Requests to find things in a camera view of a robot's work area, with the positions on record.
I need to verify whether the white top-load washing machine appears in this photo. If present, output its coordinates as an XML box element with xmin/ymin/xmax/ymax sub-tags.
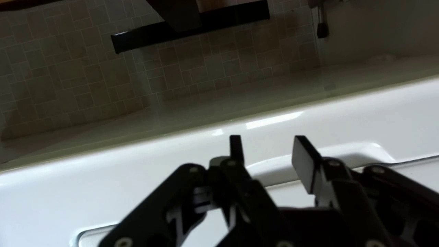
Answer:
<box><xmin>0</xmin><ymin>53</ymin><xmax>439</xmax><ymax>247</ymax></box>

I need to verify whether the white washing machine lid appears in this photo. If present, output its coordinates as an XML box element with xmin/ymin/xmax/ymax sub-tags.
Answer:
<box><xmin>74</xmin><ymin>154</ymin><xmax>439</xmax><ymax>247</ymax></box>

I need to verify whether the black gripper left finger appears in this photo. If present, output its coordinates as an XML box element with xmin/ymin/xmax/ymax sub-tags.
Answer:
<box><xmin>98</xmin><ymin>134</ymin><xmax>294</xmax><ymax>247</ymax></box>

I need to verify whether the black metal stand base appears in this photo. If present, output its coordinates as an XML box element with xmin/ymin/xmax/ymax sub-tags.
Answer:
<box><xmin>110</xmin><ymin>0</ymin><xmax>272</xmax><ymax>54</ymax></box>

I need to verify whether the black cylindrical handle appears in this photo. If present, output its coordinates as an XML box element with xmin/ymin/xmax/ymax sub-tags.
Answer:
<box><xmin>308</xmin><ymin>0</ymin><xmax>342</xmax><ymax>39</ymax></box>

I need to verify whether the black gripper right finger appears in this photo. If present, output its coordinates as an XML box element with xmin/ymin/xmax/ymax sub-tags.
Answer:
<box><xmin>291</xmin><ymin>134</ymin><xmax>439</xmax><ymax>247</ymax></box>

